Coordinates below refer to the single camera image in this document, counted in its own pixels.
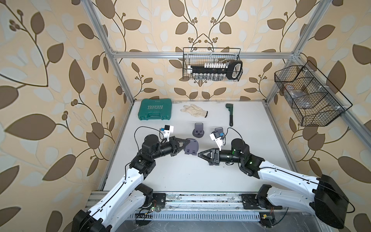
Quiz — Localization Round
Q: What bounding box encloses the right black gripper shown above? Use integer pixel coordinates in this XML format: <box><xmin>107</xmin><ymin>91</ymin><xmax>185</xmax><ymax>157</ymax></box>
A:
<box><xmin>198</xmin><ymin>147</ymin><xmax>243</xmax><ymax>165</ymax></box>

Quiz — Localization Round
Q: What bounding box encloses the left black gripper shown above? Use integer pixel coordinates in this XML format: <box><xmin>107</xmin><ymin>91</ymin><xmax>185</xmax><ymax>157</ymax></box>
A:
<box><xmin>149</xmin><ymin>137</ymin><xmax>188</xmax><ymax>161</ymax></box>

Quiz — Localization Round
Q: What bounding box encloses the grey phone stand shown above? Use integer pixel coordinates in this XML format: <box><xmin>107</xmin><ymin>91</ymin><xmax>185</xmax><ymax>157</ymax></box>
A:
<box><xmin>214</xmin><ymin>127</ymin><xmax>224</xmax><ymax>135</ymax></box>
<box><xmin>192</xmin><ymin>123</ymin><xmax>204</xmax><ymax>138</ymax></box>
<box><xmin>184</xmin><ymin>138</ymin><xmax>199</xmax><ymax>156</ymax></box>

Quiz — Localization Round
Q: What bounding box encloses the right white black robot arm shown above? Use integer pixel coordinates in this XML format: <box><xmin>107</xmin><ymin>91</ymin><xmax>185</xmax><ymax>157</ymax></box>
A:
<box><xmin>198</xmin><ymin>139</ymin><xmax>350</xmax><ymax>229</ymax></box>

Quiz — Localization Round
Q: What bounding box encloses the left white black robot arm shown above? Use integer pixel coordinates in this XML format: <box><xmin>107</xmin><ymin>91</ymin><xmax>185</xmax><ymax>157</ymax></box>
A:
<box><xmin>71</xmin><ymin>134</ymin><xmax>190</xmax><ymax>232</ymax></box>

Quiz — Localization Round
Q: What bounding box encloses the green plastic tool case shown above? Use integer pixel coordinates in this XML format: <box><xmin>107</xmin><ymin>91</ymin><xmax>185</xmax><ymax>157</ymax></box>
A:
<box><xmin>138</xmin><ymin>99</ymin><xmax>172</xmax><ymax>120</ymax></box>

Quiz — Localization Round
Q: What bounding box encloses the socket bit set holder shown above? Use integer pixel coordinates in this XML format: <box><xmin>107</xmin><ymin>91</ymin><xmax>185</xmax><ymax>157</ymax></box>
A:
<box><xmin>185</xmin><ymin>61</ymin><xmax>243</xmax><ymax>82</ymax></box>

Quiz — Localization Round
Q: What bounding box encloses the plastic bag in basket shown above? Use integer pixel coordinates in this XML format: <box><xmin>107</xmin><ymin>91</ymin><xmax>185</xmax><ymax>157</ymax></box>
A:
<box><xmin>287</xmin><ymin>85</ymin><xmax>311</xmax><ymax>108</ymax></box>

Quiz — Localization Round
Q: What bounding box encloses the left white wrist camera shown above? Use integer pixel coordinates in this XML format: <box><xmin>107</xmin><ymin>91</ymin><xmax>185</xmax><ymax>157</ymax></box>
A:
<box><xmin>160</xmin><ymin>125</ymin><xmax>174</xmax><ymax>142</ymax></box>

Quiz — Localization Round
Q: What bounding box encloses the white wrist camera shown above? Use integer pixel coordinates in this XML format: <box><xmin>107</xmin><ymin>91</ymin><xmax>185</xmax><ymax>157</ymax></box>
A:
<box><xmin>210</xmin><ymin>130</ymin><xmax>225</xmax><ymax>151</ymax></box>
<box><xmin>160</xmin><ymin>125</ymin><xmax>174</xmax><ymax>142</ymax></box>

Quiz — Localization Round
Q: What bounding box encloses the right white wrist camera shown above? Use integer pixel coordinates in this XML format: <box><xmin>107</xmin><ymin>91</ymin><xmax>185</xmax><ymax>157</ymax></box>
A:
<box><xmin>210</xmin><ymin>130</ymin><xmax>225</xmax><ymax>151</ymax></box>

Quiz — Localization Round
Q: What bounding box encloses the green black handled tool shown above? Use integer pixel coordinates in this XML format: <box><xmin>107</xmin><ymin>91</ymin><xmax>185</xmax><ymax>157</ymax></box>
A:
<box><xmin>226</xmin><ymin>103</ymin><xmax>233</xmax><ymax>127</ymax></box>

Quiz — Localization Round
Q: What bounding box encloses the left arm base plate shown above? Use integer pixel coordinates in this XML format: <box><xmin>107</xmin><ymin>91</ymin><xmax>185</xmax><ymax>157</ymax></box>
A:
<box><xmin>143</xmin><ymin>192</ymin><xmax>167</xmax><ymax>209</ymax></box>

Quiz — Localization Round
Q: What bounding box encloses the aluminium mounting rail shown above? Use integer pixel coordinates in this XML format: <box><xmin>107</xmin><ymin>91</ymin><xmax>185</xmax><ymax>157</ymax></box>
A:
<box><xmin>85</xmin><ymin>190</ymin><xmax>302</xmax><ymax>213</ymax></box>

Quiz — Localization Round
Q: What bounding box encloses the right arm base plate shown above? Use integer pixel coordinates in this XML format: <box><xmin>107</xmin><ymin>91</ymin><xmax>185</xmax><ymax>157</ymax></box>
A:
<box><xmin>240</xmin><ymin>193</ymin><xmax>283</xmax><ymax>210</ymax></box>

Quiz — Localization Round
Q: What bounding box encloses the back black wire basket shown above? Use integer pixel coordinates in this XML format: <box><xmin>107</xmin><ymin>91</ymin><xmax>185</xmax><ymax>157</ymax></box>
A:
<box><xmin>182</xmin><ymin>47</ymin><xmax>243</xmax><ymax>82</ymax></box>

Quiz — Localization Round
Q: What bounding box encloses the black wire basket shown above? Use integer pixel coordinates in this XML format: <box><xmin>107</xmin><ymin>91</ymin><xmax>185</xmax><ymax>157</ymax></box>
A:
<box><xmin>182</xmin><ymin>47</ymin><xmax>243</xmax><ymax>82</ymax></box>
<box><xmin>274</xmin><ymin>61</ymin><xmax>353</xmax><ymax>127</ymax></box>

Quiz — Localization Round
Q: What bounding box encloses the right black wire basket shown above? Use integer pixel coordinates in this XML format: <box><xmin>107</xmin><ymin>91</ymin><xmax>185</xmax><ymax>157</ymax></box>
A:
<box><xmin>274</xmin><ymin>61</ymin><xmax>353</xmax><ymax>127</ymax></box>

